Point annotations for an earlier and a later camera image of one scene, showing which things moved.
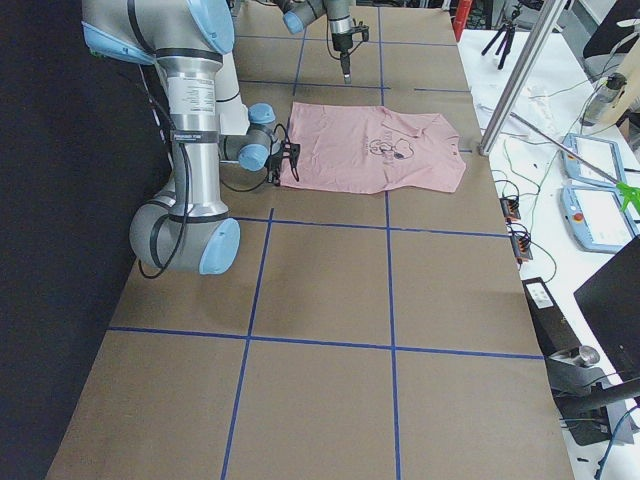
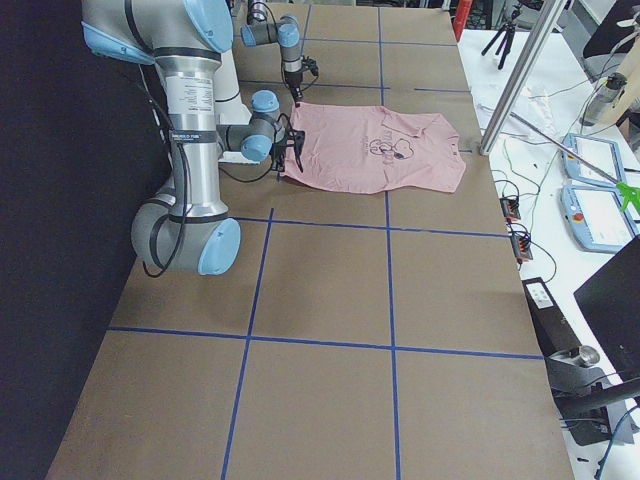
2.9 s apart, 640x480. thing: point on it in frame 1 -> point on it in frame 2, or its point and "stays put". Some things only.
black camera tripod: x=508 y=31 stays put
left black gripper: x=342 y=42 -> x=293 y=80
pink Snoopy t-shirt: x=371 y=150 stays put
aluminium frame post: x=539 y=34 stays put
